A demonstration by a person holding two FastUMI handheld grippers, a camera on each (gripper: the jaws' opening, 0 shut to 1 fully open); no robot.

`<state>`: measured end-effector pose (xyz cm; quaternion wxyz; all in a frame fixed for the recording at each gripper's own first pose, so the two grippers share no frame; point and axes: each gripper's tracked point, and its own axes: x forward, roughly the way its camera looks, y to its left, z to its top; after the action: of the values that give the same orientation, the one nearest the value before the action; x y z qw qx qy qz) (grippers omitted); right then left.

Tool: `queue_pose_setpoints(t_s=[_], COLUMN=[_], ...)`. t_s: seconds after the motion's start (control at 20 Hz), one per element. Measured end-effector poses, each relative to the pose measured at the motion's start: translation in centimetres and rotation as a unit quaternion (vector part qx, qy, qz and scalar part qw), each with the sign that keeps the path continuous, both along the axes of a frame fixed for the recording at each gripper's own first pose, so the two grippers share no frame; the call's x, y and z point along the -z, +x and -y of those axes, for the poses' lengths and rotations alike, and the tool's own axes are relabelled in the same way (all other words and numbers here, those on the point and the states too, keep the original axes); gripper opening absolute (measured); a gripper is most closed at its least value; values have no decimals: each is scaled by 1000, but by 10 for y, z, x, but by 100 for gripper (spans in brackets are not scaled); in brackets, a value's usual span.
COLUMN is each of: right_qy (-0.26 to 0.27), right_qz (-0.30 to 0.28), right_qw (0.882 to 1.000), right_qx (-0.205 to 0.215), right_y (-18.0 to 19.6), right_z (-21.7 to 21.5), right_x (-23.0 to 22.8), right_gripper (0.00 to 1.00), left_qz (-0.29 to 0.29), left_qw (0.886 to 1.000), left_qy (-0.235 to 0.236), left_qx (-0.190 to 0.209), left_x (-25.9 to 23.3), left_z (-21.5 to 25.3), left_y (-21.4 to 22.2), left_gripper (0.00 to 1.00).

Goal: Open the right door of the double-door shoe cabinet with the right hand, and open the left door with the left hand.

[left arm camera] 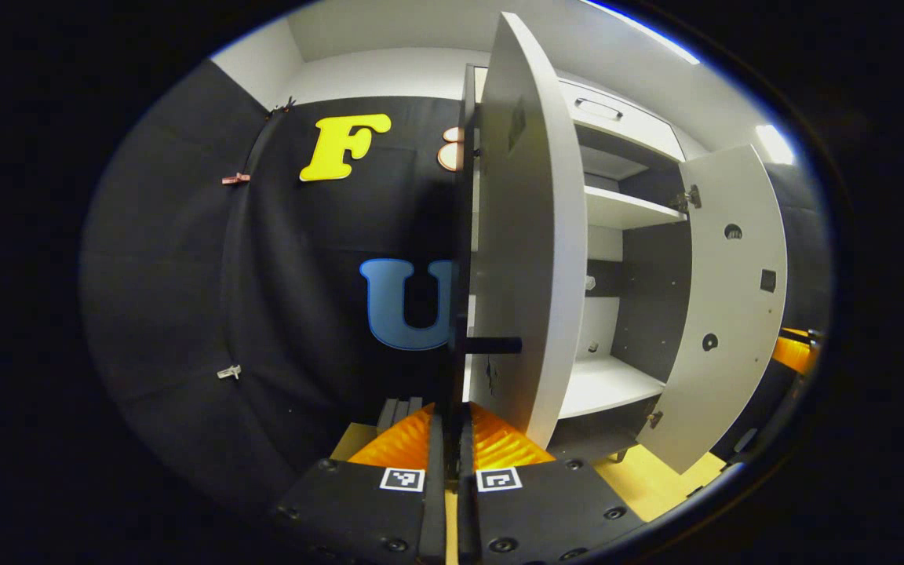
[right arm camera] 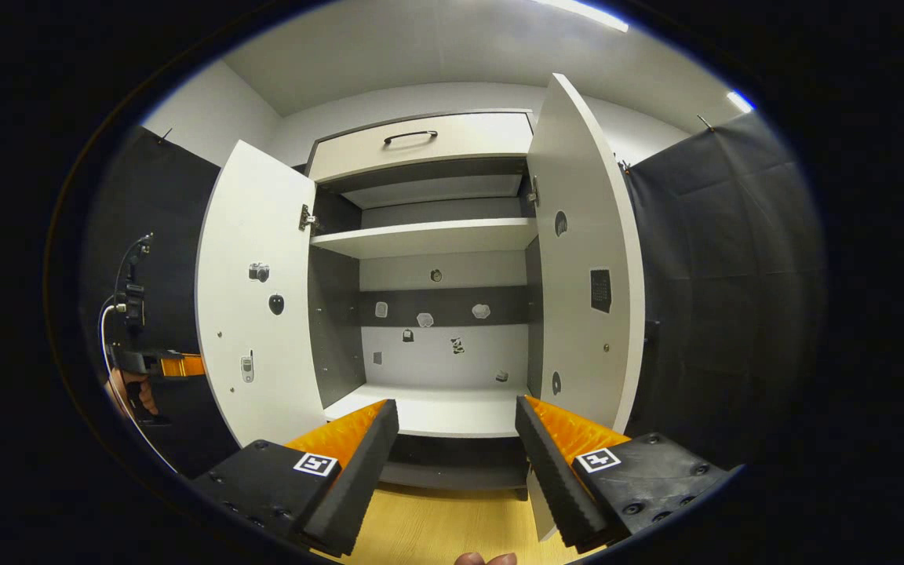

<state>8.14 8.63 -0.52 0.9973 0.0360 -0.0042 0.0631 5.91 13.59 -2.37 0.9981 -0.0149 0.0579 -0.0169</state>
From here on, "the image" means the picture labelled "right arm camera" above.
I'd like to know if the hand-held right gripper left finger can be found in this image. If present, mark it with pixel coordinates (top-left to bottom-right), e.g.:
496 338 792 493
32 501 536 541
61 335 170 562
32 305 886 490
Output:
189 399 400 558

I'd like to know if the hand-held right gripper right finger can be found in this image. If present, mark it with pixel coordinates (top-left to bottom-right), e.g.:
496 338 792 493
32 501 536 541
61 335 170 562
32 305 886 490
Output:
515 395 735 552

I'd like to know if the beige cabinet door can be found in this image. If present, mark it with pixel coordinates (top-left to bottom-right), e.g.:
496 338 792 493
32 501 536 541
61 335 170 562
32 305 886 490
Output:
525 73 647 543
195 140 328 449

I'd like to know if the white cabinet shelf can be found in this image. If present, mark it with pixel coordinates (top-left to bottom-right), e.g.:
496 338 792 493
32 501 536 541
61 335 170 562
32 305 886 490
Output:
311 217 540 261
340 173 524 210
323 382 533 439

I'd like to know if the black backdrop cloth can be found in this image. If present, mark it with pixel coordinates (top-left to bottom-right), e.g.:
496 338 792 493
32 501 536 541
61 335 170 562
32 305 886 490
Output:
79 110 826 481

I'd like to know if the long ceiling light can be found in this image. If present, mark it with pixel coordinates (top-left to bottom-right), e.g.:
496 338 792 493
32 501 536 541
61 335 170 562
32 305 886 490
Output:
530 0 630 34

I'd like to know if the thin white cable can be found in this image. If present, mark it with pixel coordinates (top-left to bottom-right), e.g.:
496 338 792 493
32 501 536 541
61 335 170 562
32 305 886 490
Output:
98 304 156 457

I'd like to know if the black drawer handle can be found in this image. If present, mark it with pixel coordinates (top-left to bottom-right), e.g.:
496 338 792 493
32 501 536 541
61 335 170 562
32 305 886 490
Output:
382 129 439 148

